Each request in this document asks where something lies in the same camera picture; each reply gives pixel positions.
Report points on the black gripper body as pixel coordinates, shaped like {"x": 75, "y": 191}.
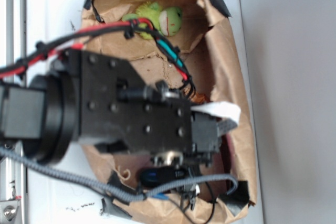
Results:
{"x": 120, "y": 112}

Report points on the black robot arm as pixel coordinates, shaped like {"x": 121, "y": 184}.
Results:
{"x": 45, "y": 115}

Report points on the orange plastic conch shell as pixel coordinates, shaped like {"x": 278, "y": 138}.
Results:
{"x": 200, "y": 98}

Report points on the brown paper bag bin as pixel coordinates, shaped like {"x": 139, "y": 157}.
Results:
{"x": 215, "y": 74}

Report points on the green plush frog toy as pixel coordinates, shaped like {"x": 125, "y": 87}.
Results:
{"x": 167, "y": 21}

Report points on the white paper label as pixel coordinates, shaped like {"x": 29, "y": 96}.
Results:
{"x": 220, "y": 109}

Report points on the white plastic tray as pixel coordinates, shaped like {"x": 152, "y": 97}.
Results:
{"x": 53, "y": 201}

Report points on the aluminium frame rail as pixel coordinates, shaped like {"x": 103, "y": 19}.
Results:
{"x": 13, "y": 199}

